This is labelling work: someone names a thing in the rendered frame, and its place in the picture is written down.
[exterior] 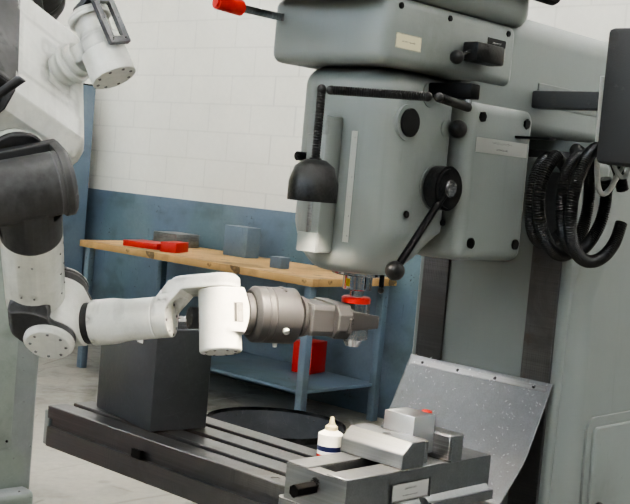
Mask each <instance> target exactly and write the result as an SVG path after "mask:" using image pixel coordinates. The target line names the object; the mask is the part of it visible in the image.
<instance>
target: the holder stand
mask: <svg viewBox="0 0 630 504"><path fill-rule="evenodd" d="M210 367H211V356H210V355H203V354H201V353H200V352H199V329H188V328H187V326H186V317H184V316H178V328H177V333H176V335H175V336H174V337H170V338H158V339H145V340H132V341H127V342H123V343H119V344H111V345H101V355H100V368H99V381H98V394H97V407H99V408H101V409H103V410H105V411H107V412H109V413H111V414H114V415H116V416H118V417H120V418H122V419H124V420H126V421H128V422H130V423H133V424H135V425H137V426H139V427H141V428H143V429H145V430H147V431H150V432H155V431H170V430H185V429H199V428H205V427H206V415H207V403H208V391H209V379H210Z"/></svg>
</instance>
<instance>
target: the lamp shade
mask: <svg viewBox="0 0 630 504"><path fill-rule="evenodd" d="M337 195H338V181H337V176H336V172H335V168H334V167H333V166H332V165H330V164H329V163H328V162H327V161H324V160H322V159H321V158H310V157H309V159H304V160H302V161H300V162H299V163H297V164H296V165H295V166H294V168H293V170H292V173H291V175H290V178H289V180H288V191H287V199H290V200H299V201H309V202H321V203H337Z"/></svg>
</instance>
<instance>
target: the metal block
mask: <svg viewBox="0 0 630 504"><path fill-rule="evenodd" d="M434 425H435V414H432V413H428V412H424V411H420V410H416V409H413V408H409V407H401V408H393V409H386V410H385V415H384V426H383V428H386V429H390V430H393V431H397V432H401V433H404V434H408V435H411V436H415V437H419V438H422V439H426V440H428V441H429V444H428V453H430V452H432V446H433V436H434Z"/></svg>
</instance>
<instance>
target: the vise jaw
mask: <svg viewBox="0 0 630 504"><path fill-rule="evenodd" d="M428 444H429V441H428V440H426V439H422V438H419V437H415V436H411V435H408V434H404V433H401V432H397V431H393V430H390V429H386V428H383V427H379V426H376V425H372V424H368V423H366V424H365V423H364V424H357V425H351V426H350V427H349V428H348V430H347V431H346V432H345V433H344V435H343V436H342V438H341V448H340V451H341V452H344V453H348V454H351V455H354V456H357V457H360V458H364V459H367V460H370V461H373V462H377V463H380V464H383V465H386V466H390V467H393V468H396V469H399V470H405V469H410V468H415V467H421V466H423V463H426V462H427V454H428Z"/></svg>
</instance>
